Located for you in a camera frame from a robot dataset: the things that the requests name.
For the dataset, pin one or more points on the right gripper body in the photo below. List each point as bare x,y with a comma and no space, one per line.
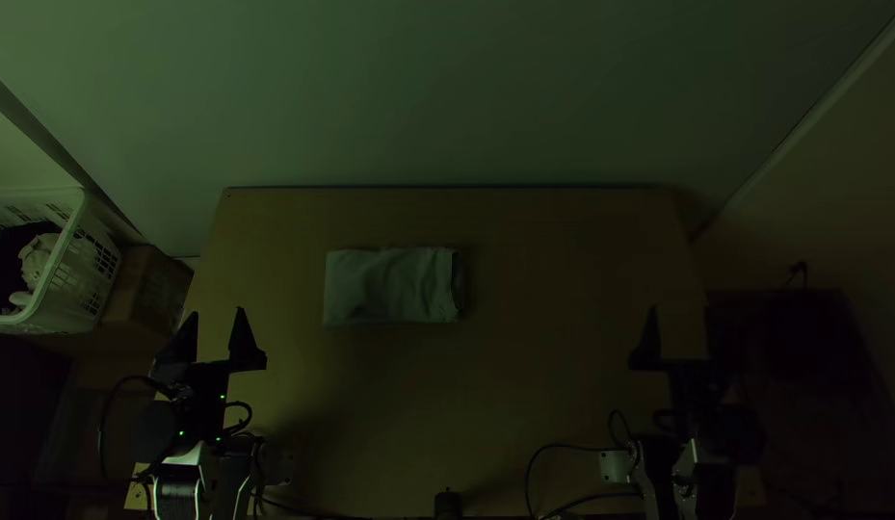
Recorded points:
691,386

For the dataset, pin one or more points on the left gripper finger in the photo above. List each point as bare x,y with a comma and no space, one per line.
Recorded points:
181,345
242,345

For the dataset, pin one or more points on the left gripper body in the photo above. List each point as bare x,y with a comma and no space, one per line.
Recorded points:
201,393

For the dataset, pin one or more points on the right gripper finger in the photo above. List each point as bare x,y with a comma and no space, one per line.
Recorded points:
647,347

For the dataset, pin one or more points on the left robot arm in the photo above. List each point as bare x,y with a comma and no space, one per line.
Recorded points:
178,466

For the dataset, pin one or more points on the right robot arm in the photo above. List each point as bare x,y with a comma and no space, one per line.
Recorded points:
682,469

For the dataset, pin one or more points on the white t-shirt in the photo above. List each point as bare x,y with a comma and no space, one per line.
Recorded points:
389,285

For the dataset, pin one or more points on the cardboard box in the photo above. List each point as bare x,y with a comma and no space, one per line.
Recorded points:
147,289

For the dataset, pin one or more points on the white laundry basket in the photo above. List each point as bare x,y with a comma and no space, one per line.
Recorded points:
78,267

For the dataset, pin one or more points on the heap of clothes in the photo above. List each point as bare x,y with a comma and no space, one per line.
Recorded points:
35,263

